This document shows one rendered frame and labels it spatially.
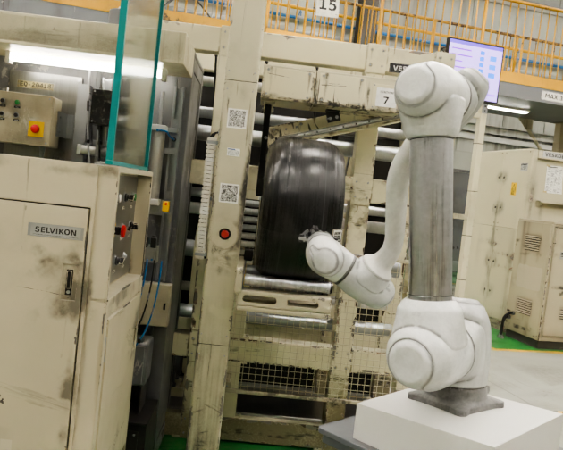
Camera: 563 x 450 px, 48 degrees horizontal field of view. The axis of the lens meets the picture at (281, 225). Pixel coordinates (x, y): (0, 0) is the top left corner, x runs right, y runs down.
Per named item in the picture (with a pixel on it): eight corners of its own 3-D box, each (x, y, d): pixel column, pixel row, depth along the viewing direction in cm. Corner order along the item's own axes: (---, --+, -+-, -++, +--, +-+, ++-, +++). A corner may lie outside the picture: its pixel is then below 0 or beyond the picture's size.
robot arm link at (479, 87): (424, 116, 172) (404, 108, 161) (471, 62, 165) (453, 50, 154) (457, 147, 167) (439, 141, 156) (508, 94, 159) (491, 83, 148)
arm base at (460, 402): (515, 404, 165) (516, 383, 164) (461, 417, 151) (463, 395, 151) (457, 387, 179) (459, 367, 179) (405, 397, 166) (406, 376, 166)
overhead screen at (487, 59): (441, 95, 596) (449, 36, 593) (439, 95, 601) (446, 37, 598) (497, 104, 612) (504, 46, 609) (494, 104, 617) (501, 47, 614)
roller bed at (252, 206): (211, 261, 285) (218, 195, 284) (214, 257, 300) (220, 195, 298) (255, 265, 286) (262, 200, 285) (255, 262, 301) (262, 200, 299)
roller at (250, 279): (242, 273, 239) (242, 271, 244) (240, 285, 239) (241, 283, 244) (333, 283, 241) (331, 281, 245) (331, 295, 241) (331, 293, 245)
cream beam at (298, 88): (260, 97, 269) (264, 63, 268) (260, 105, 294) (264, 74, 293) (400, 114, 271) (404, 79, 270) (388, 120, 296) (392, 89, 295)
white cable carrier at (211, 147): (194, 258, 247) (207, 137, 244) (196, 256, 252) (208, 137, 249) (205, 259, 247) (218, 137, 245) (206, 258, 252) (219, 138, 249)
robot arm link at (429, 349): (476, 387, 151) (442, 408, 133) (413, 378, 160) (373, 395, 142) (479, 66, 151) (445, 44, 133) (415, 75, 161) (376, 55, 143)
